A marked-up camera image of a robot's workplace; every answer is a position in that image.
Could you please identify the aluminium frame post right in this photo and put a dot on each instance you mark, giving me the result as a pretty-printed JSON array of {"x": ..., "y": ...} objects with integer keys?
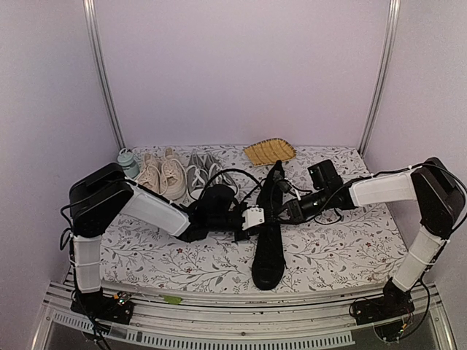
[{"x": 384, "y": 66}]

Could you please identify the woven bamboo tray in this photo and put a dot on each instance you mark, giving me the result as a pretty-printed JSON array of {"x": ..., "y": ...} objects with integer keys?
[{"x": 269, "y": 151}]

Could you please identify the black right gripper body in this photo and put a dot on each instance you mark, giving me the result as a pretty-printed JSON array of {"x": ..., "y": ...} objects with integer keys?
[{"x": 302, "y": 214}]

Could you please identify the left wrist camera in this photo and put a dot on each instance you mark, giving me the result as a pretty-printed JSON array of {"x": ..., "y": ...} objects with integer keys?
[{"x": 252, "y": 216}]

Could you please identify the grey sneaker left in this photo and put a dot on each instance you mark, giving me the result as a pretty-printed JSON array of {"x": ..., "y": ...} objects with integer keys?
[{"x": 198, "y": 174}]

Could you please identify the black rear canvas sneaker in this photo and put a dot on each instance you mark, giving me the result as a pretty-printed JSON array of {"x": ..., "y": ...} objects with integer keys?
[{"x": 270, "y": 197}]

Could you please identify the aluminium frame post left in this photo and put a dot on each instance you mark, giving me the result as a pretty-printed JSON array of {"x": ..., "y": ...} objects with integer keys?
[{"x": 98, "y": 56}]

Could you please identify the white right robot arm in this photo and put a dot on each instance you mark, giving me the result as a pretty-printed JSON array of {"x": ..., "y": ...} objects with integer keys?
[{"x": 440, "y": 198}]

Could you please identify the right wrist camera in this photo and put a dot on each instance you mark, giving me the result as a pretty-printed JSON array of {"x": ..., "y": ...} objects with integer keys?
[{"x": 285, "y": 185}]

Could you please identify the beige sneaker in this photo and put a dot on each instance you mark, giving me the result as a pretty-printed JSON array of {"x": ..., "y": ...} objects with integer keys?
[
  {"x": 175, "y": 175},
  {"x": 150, "y": 175}
]

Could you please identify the pale green small jar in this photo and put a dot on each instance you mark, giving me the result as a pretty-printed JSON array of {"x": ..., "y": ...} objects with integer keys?
[{"x": 126, "y": 159}]

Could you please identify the beige sneaker right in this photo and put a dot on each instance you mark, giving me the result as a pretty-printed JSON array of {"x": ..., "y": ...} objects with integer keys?
[{"x": 175, "y": 175}]

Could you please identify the beige sneaker left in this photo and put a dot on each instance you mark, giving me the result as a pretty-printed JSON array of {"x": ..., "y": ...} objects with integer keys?
[{"x": 150, "y": 175}]

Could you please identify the black canvas sneaker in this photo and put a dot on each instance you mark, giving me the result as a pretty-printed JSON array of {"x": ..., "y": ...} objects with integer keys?
[
  {"x": 269, "y": 262},
  {"x": 270, "y": 197}
]

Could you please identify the grey sneaker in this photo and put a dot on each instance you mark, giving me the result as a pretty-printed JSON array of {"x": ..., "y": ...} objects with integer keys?
[
  {"x": 198, "y": 174},
  {"x": 214, "y": 168}
]

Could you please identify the aluminium front rail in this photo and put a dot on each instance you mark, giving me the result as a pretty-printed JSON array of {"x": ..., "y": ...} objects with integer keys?
[{"x": 304, "y": 320}]

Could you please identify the aluminium frame post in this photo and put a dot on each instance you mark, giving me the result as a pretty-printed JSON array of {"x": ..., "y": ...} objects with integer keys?
[
  {"x": 384, "y": 66},
  {"x": 98, "y": 56}
]

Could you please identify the green tape piece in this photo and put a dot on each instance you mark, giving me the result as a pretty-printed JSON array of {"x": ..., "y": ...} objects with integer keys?
[{"x": 171, "y": 299}]

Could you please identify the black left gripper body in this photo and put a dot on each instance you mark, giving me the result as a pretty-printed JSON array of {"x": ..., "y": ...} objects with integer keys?
[{"x": 219, "y": 224}]

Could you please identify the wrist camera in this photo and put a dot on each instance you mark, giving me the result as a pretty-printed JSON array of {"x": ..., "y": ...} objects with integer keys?
[
  {"x": 285, "y": 185},
  {"x": 252, "y": 216}
]

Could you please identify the black front canvas sneaker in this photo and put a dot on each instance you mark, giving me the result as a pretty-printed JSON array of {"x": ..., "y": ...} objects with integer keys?
[{"x": 269, "y": 262}]

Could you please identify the grey sneaker right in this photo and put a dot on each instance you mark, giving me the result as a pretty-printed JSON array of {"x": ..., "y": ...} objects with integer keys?
[{"x": 214, "y": 168}]

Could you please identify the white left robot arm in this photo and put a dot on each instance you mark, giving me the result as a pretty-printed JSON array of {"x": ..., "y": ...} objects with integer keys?
[{"x": 96, "y": 200}]

